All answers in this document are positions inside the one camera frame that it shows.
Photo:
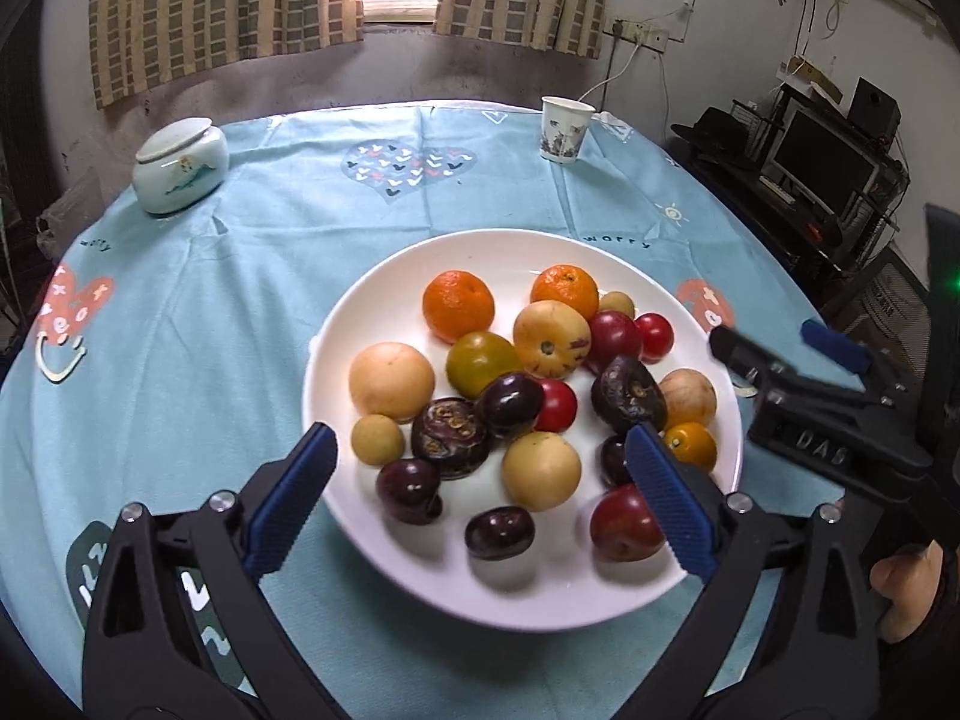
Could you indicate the black speaker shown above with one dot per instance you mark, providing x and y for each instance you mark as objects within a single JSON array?
[{"x": 874, "y": 113}]

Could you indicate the large beige pear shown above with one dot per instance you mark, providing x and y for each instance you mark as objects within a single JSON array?
[{"x": 541, "y": 471}]

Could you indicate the blue patterned tablecloth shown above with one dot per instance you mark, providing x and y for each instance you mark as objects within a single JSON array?
[{"x": 180, "y": 372}]

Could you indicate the green yellow tomato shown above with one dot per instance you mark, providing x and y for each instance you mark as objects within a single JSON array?
[{"x": 476, "y": 359}]

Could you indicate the dark red plum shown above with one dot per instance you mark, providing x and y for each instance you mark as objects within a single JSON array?
[{"x": 409, "y": 491}]

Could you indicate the brown passion fruit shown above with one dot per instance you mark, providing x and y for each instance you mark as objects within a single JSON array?
[{"x": 449, "y": 435}]

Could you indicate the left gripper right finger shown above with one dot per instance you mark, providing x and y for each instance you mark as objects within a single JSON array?
[{"x": 682, "y": 499}]

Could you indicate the dark plum top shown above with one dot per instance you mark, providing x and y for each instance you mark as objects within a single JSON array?
[{"x": 510, "y": 405}]

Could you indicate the wall power strip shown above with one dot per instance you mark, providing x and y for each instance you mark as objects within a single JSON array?
[{"x": 648, "y": 35}]

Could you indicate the white ceramic lidded jar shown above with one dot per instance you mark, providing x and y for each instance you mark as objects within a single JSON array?
[{"x": 179, "y": 165}]

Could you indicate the white oval plate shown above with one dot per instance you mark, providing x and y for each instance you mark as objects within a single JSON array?
[{"x": 560, "y": 582}]

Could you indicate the paper cup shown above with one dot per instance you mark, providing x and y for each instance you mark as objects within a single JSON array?
[{"x": 563, "y": 127}]

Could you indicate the dark passion fruit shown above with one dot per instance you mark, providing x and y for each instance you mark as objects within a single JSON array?
[{"x": 625, "y": 394}]

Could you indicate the red cherry tomato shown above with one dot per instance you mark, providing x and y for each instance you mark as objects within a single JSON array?
[
  {"x": 657, "y": 337},
  {"x": 560, "y": 407}
]

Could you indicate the pale yellow round fruit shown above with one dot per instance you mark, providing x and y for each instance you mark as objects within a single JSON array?
[{"x": 689, "y": 397}]

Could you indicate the red cherry tomato top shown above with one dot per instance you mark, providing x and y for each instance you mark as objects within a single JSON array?
[{"x": 657, "y": 337}]

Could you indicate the computer monitor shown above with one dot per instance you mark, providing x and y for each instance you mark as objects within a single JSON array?
[{"x": 820, "y": 161}]

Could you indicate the small dark plum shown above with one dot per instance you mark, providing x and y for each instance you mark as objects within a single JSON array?
[{"x": 611, "y": 463}]

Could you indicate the left striped curtain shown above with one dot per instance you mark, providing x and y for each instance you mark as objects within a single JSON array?
[{"x": 136, "y": 45}]

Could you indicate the striped beige melon fruit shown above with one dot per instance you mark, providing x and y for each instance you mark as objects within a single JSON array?
[{"x": 551, "y": 339}]

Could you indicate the black hat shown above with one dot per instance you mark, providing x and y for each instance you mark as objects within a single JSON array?
[{"x": 716, "y": 133}]

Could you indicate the right hand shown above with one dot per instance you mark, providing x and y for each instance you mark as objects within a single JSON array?
[{"x": 909, "y": 582}]

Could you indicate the beige pear front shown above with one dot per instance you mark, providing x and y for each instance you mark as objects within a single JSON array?
[{"x": 391, "y": 379}]

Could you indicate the orange mandarin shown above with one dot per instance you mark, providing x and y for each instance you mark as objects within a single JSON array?
[
  {"x": 569, "y": 284},
  {"x": 455, "y": 303}
]

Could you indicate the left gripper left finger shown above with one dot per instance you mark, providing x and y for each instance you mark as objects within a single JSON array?
[{"x": 281, "y": 495}]

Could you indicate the orange yellow tomato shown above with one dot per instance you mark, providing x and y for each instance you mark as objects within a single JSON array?
[{"x": 693, "y": 444}]

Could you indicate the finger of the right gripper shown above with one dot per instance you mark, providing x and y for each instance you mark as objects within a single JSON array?
[
  {"x": 835, "y": 346},
  {"x": 774, "y": 379}
]

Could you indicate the large red plum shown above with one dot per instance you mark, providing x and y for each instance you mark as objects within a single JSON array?
[{"x": 622, "y": 527}]

